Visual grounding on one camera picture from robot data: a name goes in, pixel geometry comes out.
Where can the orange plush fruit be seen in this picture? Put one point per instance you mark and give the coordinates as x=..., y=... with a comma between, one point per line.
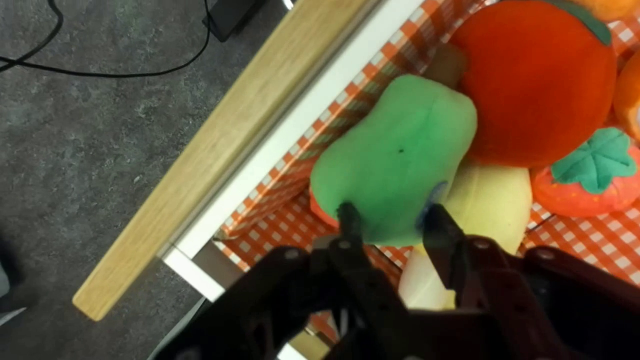
x=610, y=6
x=630, y=92

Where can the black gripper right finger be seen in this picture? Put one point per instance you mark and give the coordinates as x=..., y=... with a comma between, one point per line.
x=533, y=306

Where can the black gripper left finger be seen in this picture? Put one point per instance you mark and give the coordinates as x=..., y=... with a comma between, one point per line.
x=300, y=301

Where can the red plush with green leaf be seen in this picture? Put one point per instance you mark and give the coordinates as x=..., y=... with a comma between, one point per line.
x=592, y=176

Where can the yellow plush banana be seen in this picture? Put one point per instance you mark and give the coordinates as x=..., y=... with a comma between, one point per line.
x=486, y=200

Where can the red plush tomato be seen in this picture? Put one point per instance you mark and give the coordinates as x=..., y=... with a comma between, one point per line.
x=533, y=80

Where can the green plush pear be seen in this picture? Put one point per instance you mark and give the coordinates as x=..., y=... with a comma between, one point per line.
x=400, y=152

